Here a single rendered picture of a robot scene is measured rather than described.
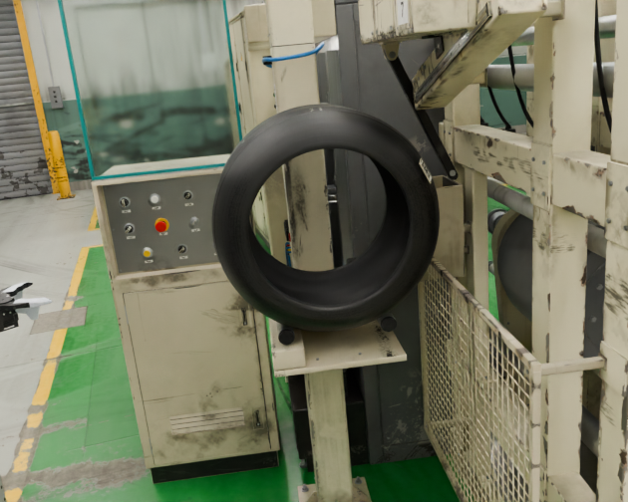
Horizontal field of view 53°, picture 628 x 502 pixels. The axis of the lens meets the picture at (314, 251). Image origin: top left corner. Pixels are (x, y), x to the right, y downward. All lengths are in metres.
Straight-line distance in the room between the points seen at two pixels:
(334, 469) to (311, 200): 0.98
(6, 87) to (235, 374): 8.76
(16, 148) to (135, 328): 8.56
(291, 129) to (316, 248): 0.58
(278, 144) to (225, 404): 1.35
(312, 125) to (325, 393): 1.02
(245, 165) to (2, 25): 9.46
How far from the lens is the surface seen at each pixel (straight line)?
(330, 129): 1.56
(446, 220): 2.02
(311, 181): 1.98
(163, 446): 2.74
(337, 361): 1.78
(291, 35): 1.95
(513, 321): 2.51
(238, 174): 1.57
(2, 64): 10.92
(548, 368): 1.36
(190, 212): 2.40
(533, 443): 1.41
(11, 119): 10.92
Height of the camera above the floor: 1.60
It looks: 16 degrees down
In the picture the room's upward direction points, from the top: 5 degrees counter-clockwise
